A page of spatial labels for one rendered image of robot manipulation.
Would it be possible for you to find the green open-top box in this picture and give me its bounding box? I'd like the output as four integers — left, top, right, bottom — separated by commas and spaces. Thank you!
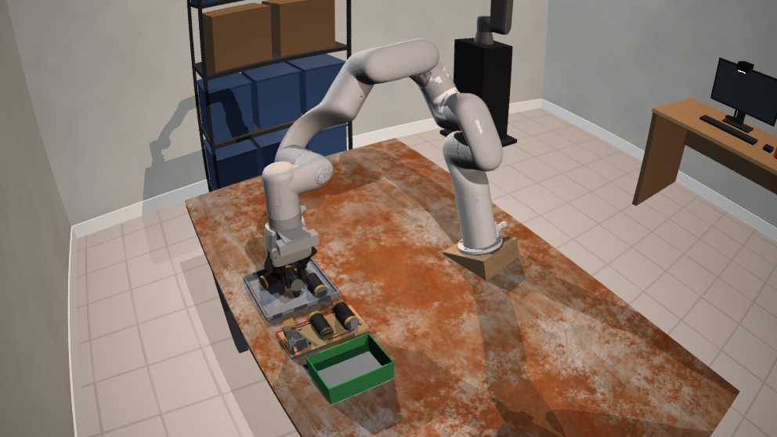
306, 333, 394, 405

